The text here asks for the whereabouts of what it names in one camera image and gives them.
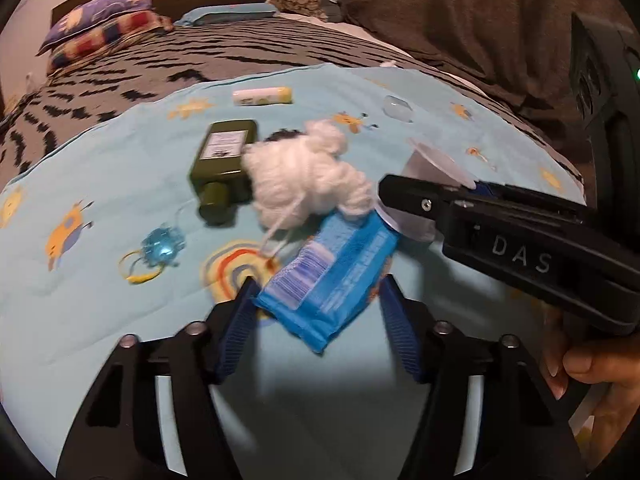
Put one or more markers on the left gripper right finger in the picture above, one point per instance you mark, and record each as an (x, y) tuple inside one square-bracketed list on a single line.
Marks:
[(488, 413)]

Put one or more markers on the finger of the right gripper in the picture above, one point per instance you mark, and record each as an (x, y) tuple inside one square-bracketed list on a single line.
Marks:
[(428, 200), (491, 190)]

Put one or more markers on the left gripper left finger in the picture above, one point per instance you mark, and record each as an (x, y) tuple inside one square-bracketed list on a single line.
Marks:
[(116, 432)]

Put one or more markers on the clear plastic cup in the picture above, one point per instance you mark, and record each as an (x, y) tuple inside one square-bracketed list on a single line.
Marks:
[(429, 164)]

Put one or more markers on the blue snack wrapper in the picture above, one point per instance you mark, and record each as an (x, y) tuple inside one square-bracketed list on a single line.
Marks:
[(332, 278)]

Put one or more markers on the right hand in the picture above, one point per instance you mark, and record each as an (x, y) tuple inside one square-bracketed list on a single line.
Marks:
[(614, 362)]

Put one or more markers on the clear plastic lid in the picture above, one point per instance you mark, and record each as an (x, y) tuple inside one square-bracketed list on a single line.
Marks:
[(397, 108)]

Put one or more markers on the white yarn ball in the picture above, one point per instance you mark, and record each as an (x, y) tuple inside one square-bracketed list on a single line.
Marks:
[(297, 175)]

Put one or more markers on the dark brown curtain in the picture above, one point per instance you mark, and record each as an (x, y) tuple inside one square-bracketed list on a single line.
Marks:
[(566, 67)]

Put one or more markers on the light blue printed sheet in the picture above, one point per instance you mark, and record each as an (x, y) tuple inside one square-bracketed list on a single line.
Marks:
[(88, 258)]

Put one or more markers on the small white yellow tube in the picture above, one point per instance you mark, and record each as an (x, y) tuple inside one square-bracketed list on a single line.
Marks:
[(262, 96)]

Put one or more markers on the dark green bottle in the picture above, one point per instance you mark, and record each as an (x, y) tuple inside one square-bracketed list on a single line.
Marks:
[(217, 176)]

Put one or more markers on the light blue pillow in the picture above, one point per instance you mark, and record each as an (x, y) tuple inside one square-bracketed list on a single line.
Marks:
[(224, 14)]

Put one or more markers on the grey black patterned blanket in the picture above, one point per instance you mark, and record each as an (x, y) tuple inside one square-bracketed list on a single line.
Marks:
[(153, 102)]

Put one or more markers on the purple pillow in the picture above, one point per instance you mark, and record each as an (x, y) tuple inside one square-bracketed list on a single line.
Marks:
[(86, 16)]

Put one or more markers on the plaid red blue pillow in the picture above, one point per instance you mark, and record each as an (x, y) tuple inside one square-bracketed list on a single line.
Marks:
[(113, 33)]

